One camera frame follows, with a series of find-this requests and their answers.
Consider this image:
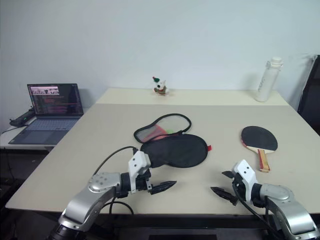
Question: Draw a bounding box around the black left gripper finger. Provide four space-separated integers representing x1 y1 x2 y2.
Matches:
150 186 175 196
152 180 178 191

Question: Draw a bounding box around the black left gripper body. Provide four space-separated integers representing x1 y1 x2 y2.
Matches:
136 166 153 196

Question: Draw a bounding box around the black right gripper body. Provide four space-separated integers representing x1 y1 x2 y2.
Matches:
231 173 247 201

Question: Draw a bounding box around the black red mesh paddle case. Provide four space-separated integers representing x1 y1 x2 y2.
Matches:
133 113 213 169

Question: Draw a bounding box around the black rubber table tennis paddle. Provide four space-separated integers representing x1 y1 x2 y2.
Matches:
240 125 279 173

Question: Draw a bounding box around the white plush dog toy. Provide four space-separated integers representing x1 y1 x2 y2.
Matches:
151 76 171 97

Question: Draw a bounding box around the white water bottle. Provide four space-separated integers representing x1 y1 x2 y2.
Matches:
254 56 285 103

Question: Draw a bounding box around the black office chair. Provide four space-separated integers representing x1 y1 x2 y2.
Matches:
297 54 320 137

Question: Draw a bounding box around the open grey laptop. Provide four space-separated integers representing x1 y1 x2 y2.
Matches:
7 83 85 146

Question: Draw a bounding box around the black handheld controller device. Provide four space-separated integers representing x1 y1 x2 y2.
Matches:
9 106 36 127

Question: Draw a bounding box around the white side table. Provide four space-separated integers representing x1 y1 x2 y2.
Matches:
0 107 87 152

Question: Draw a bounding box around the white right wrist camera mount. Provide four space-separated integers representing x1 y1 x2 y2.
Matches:
231 159 259 201

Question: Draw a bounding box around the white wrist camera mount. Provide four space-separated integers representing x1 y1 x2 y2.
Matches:
127 150 152 195
231 159 259 201

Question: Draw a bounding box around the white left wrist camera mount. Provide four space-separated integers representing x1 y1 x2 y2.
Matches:
127 150 152 195

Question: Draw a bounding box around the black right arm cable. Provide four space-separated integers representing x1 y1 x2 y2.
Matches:
234 188 285 240

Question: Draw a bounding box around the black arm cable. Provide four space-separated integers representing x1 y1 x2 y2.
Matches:
234 188 285 240
93 145 139 216

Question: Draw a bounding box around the black metal table frame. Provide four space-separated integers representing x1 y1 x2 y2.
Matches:
4 208 320 240

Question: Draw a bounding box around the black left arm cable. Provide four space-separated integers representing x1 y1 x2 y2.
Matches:
93 145 139 216

